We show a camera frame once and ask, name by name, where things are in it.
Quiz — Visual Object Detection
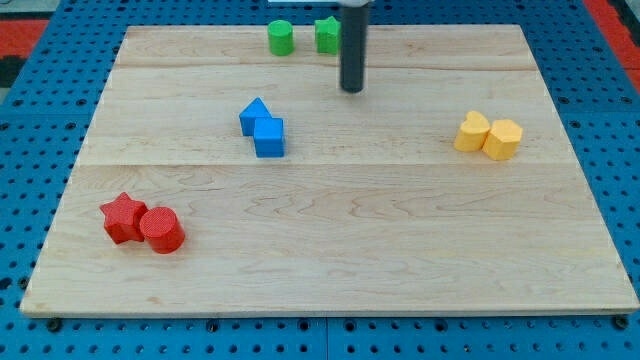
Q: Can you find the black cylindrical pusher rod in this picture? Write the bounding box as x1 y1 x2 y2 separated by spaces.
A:
340 3 369 93

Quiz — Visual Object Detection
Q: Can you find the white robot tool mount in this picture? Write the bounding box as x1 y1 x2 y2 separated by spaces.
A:
267 0 374 7

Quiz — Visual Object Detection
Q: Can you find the green star block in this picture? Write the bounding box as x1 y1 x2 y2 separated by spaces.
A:
314 16 341 55

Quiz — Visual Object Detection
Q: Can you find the red star block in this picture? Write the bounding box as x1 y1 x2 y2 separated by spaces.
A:
99 192 148 245

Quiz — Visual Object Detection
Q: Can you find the green cylinder block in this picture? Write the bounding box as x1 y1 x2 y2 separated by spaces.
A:
267 20 295 56

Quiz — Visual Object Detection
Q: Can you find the blue triangle block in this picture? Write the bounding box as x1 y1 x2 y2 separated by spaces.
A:
239 97 272 136

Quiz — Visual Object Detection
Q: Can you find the blue cube block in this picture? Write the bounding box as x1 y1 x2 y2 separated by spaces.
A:
253 117 285 158

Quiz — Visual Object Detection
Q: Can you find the yellow heart block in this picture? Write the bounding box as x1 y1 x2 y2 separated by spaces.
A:
454 110 491 152

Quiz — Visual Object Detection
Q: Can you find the yellow hexagon block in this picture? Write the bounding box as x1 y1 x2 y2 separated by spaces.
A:
482 119 523 161

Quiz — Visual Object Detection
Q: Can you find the wooden board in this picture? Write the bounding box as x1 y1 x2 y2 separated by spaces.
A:
21 25 639 318

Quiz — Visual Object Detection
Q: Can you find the red cylinder block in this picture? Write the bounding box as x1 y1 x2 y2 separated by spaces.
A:
139 207 185 254

